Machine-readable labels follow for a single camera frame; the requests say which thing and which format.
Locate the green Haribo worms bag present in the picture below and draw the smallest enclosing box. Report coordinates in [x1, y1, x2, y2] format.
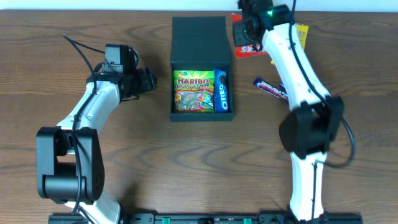
[173, 70, 215, 113]

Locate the dark green box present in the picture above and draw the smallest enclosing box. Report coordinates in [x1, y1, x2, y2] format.
[169, 16, 234, 122]

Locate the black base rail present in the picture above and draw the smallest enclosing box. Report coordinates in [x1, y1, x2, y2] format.
[48, 213, 363, 224]

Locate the yellow seed snack bag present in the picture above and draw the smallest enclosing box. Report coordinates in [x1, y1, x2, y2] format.
[270, 23, 309, 65]

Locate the blue Eclipse mint pack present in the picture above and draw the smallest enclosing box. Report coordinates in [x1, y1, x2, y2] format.
[279, 83, 287, 94]

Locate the purple Dairy Milk bar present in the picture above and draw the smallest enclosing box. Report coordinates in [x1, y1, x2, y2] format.
[253, 77, 289, 102]

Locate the red Hacks candy bag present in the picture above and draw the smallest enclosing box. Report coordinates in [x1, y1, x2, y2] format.
[231, 13, 267, 59]

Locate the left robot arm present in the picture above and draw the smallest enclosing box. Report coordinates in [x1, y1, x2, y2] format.
[36, 44, 157, 223]

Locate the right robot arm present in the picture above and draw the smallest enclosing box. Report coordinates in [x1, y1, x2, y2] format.
[233, 1, 344, 223]

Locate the blue Oreo cookie pack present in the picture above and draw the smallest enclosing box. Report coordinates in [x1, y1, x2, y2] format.
[213, 68, 229, 113]

